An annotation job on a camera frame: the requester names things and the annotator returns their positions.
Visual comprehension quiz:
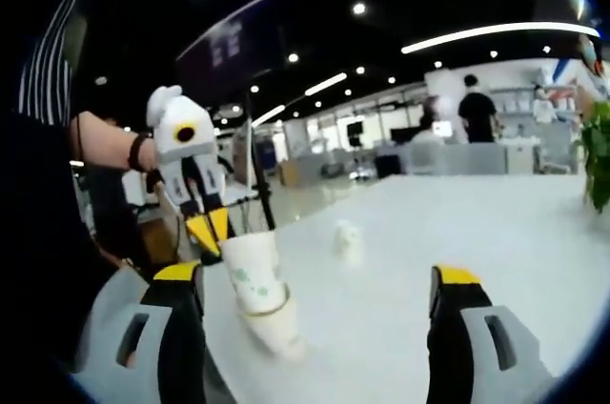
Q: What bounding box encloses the black screen on stand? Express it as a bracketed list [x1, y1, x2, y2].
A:
[345, 121, 366, 147]

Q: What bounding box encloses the dark hanging sign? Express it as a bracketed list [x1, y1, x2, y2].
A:
[175, 0, 273, 76]

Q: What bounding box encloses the green potted plant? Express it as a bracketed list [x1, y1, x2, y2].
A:
[574, 101, 610, 214]

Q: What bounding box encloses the grey partition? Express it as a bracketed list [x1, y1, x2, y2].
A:
[409, 141, 509, 175]

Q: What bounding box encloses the white table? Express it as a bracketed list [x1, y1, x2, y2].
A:
[202, 173, 597, 404]

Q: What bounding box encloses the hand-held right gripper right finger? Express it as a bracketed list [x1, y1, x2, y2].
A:
[426, 264, 557, 404]

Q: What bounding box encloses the curved ceiling light strip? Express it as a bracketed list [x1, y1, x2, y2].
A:
[400, 21, 600, 55]

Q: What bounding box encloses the group of round ceiling lights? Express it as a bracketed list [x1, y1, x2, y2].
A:
[97, 0, 552, 114]

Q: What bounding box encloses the person's dark clothing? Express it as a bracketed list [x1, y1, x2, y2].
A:
[9, 112, 144, 362]

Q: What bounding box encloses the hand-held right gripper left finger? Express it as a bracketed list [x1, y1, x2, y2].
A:
[71, 260, 209, 404]

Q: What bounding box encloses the black wristband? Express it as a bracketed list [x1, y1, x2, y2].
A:
[127, 132, 153, 172]

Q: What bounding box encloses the person's striped shirt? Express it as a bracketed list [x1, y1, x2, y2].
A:
[18, 0, 80, 127]

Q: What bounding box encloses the short ceiling light strip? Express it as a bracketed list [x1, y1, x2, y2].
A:
[304, 72, 348, 96]
[250, 104, 286, 129]

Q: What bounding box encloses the brown cardboard box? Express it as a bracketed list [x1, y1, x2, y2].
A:
[278, 160, 301, 186]

